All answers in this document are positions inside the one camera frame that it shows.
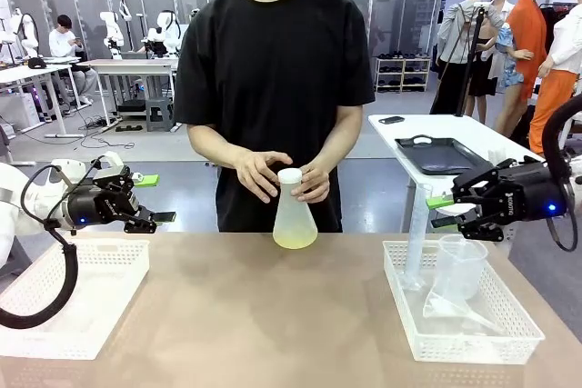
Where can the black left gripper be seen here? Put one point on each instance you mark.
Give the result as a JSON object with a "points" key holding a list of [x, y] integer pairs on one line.
{"points": [[100, 204]]}

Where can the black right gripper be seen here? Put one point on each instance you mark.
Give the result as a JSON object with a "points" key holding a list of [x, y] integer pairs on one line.
{"points": [[527, 192]]}

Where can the clear plastic beaker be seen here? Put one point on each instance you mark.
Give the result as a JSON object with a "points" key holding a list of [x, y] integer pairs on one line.
{"points": [[464, 265]]}

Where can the clear plastic graduated cylinder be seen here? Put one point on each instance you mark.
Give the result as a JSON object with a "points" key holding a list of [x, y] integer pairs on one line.
{"points": [[416, 233]]}

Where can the clear plastic funnel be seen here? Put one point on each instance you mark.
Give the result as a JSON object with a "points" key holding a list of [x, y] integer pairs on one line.
{"points": [[445, 301]]}

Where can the white round flask cap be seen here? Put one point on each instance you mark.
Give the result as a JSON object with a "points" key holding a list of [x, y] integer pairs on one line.
{"points": [[289, 174]]}

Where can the translucent plastic conical flask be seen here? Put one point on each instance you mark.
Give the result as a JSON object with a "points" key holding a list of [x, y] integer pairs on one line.
{"points": [[295, 224]]}

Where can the person's left forearm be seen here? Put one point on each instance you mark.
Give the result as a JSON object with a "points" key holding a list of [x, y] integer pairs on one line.
{"points": [[341, 133]]}

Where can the person's right forearm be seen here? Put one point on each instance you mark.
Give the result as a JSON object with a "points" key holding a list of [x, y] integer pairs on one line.
{"points": [[209, 142]]}

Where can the person's right hand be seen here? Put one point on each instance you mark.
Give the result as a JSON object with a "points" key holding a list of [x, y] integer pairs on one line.
{"points": [[257, 172]]}

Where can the person's left hand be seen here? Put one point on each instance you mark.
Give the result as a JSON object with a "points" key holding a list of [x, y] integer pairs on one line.
{"points": [[316, 183]]}

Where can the black plastic tray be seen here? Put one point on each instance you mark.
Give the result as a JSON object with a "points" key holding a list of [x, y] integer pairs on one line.
{"points": [[441, 156]]}

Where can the white perforated plastic basket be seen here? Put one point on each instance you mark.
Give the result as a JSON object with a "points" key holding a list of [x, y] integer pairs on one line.
{"points": [[113, 279], [477, 348]]}

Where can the grey plastic step stool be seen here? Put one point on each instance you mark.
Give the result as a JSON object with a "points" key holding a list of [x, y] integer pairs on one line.
{"points": [[160, 115]]}

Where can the white side table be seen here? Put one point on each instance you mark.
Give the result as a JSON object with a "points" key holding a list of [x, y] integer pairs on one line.
{"points": [[388, 136]]}

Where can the black smartphone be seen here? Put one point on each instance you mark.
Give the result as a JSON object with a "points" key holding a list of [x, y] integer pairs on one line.
{"points": [[391, 120]]}

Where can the brown-topped white desk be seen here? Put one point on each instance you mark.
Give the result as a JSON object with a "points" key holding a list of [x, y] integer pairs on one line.
{"points": [[136, 63]]}

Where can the mannequin with orange trousers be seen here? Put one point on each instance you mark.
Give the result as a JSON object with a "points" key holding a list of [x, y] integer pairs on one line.
{"points": [[557, 97]]}

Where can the shoe rack with shoes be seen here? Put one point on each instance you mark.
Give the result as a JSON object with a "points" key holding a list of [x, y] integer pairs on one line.
{"points": [[402, 72]]}

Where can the figure in blue floral dress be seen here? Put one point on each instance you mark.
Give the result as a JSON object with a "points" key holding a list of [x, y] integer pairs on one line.
{"points": [[507, 56]]}

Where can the black tripod stand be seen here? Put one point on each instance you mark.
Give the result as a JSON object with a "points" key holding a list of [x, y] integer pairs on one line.
{"points": [[470, 47]]}

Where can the long white desk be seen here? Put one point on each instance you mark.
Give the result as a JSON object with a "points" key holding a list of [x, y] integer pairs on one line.
{"points": [[27, 73]]}

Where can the black cap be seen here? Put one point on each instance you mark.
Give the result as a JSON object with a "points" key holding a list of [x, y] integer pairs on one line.
{"points": [[36, 62]]}

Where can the seated person in white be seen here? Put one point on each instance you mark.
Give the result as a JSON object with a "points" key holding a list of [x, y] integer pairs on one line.
{"points": [[61, 42]]}

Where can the mannequin in grey shirt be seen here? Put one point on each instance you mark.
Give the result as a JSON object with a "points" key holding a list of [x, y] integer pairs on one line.
{"points": [[459, 29]]}

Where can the person in black T-shirt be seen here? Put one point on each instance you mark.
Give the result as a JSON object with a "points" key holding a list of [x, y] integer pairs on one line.
{"points": [[273, 65]]}

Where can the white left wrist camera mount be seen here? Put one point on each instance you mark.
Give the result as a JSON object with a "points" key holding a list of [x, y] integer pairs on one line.
{"points": [[111, 163]]}

